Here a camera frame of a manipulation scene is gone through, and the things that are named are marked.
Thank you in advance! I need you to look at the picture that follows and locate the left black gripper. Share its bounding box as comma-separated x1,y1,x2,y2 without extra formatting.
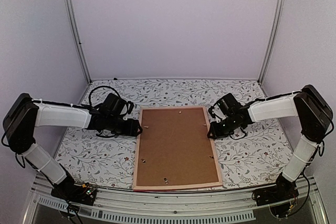
106,115,143,137

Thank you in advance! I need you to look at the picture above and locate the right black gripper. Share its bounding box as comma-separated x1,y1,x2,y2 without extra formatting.
207,114,238,140

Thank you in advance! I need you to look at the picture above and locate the brown backing board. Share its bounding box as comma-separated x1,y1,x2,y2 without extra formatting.
135,108,219,186

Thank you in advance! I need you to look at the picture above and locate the pink wooden picture frame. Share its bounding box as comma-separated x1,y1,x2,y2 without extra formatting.
132,105,223,192

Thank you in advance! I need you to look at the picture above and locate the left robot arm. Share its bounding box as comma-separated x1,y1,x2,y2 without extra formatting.
2,93,142,200

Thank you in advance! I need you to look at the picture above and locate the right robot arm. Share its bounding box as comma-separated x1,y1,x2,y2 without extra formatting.
207,84,334,205

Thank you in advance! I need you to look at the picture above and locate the floral table mat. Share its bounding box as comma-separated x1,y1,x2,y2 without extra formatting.
56,79,292,190

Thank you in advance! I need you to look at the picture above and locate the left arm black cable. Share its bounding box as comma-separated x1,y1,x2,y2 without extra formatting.
88,85,121,109

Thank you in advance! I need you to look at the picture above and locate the front aluminium rail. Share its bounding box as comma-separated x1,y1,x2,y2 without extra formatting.
23,189,331,223

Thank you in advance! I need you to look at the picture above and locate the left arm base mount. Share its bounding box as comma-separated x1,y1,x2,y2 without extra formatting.
51,182,97,206

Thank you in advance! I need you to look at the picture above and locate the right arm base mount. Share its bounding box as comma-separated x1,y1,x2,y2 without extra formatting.
251,186,299,219

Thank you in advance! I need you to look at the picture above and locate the right aluminium post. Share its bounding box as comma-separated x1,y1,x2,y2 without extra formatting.
258,0,285,85

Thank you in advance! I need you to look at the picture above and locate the aluminium post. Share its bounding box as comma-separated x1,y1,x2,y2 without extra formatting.
64,0,92,84
258,0,285,85

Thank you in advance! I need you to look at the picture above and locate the left aluminium post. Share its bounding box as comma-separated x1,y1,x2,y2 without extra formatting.
64,0,92,84

